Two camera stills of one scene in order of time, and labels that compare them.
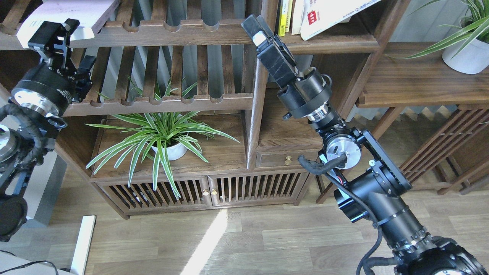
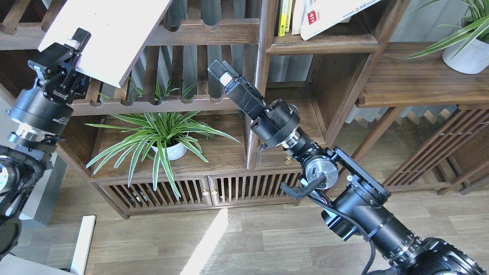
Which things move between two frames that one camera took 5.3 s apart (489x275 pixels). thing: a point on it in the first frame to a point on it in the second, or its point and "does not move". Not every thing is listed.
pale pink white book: (91, 14) to (120, 30)
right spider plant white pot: (473, 59) does not move
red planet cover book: (297, 16) does not move
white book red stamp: (319, 15) does not move
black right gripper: (274, 52) to (243, 92)
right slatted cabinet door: (256, 188) does not move
